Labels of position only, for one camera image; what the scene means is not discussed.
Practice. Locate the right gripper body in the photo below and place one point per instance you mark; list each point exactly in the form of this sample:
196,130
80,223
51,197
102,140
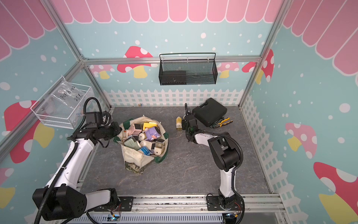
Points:
183,126

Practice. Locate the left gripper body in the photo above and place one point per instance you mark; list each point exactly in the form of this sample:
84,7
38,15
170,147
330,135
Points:
108,132

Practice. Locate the beige canvas tote bag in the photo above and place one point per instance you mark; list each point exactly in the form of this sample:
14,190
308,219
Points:
135,160

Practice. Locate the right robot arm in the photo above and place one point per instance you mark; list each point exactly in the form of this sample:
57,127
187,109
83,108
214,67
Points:
227,155

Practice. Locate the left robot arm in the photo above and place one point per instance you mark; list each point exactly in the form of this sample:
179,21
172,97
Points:
60,199

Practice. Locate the green pencil sharpener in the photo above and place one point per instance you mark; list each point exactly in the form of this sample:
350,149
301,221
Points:
131,142

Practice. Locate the pink pencil sharpener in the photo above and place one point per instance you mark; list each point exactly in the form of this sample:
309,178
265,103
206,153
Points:
135,129

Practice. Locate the cream pencil sharpener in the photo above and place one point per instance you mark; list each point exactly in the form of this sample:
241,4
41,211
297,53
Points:
159,147

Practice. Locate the purple pencil sharpener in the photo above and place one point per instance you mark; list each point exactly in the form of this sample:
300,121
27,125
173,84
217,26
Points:
152,133

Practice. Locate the yellow flat pencil sharpener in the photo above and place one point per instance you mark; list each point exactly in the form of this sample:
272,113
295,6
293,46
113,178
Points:
147,125

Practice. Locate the blue pencil sharpener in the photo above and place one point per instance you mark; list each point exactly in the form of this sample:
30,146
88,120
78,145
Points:
146,151

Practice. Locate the black plastic tool case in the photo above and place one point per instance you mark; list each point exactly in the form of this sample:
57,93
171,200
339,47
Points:
210,112

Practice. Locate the clear plastic bag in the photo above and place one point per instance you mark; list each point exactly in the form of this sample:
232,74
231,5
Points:
65,103

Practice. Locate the yellow handled pliers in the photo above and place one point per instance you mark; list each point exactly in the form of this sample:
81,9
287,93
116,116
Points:
222,122

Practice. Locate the white wire basket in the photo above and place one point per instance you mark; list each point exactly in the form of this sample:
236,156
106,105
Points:
38,108

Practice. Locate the black wire mesh basket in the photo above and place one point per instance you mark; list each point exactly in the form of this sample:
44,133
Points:
188,69

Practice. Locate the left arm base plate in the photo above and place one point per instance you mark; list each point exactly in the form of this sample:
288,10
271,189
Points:
121,204

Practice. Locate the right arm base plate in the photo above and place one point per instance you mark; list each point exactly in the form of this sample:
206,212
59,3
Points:
221,203

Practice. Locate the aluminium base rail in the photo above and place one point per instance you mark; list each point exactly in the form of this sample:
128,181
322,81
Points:
190,209

